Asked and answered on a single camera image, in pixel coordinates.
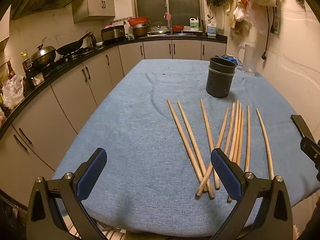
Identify wall socket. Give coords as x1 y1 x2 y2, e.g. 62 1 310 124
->
272 7 280 35

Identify white bottle green label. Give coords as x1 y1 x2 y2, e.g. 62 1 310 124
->
189 17 202 31

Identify dark grey chopstick holder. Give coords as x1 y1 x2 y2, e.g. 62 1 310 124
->
206 57 237 98

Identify black power cable with plug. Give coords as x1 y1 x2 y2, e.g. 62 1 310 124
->
261 6 272 60

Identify small metal container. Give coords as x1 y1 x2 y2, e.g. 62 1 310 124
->
31 72 45 85

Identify dark glass bottle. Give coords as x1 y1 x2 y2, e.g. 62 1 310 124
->
6 60 15 80

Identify small hanging plastic bags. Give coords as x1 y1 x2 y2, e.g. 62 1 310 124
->
231 0 255 22

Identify black wok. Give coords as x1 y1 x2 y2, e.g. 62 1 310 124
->
55 32 92 55

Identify blue plastic bag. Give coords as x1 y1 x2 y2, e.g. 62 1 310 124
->
220 54 243 67

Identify steel pot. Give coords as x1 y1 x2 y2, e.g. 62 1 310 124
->
132 24 148 38

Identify dark kitchen window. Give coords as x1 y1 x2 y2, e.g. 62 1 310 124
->
132 0 203 27

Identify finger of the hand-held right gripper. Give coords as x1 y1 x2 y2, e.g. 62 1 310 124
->
291 114 320 162

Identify white bottle blue label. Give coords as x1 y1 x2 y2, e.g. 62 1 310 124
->
207 21 217 37

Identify white plastic bag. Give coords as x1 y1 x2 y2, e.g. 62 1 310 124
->
2 75 24 110

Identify steel wok with lid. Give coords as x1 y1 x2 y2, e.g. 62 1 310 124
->
30 37 57 68

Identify glass pan lid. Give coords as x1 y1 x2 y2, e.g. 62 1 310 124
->
148 22 168 35

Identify gas stove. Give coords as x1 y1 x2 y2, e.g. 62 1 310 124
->
37 46 100 72

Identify beige kitchen base cabinets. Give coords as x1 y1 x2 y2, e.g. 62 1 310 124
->
0 39 227 205

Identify blue tablecloth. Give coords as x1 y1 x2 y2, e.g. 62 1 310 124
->
52 59 320 233

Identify kitchen faucet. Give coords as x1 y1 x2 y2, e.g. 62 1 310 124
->
164 12 174 34

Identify steel rice cooker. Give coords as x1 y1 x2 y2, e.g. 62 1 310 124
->
101 25 126 42

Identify large red basin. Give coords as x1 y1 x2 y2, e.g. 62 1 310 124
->
127 16 150 26

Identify beige upper cabinet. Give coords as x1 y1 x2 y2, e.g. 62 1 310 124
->
72 0 117 24

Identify range hood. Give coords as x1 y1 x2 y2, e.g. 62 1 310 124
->
10 0 92 20

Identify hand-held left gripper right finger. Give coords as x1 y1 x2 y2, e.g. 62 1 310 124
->
210 148 294 240

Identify pile of wooden chopsticks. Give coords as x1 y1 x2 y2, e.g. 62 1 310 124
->
167 99 275 203

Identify striped cloth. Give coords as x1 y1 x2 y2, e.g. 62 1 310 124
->
62 215 130 240

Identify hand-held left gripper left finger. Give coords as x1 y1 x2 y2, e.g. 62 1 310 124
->
26 147 108 240

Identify steel kettle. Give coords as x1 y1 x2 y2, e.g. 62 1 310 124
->
86 31 98 48

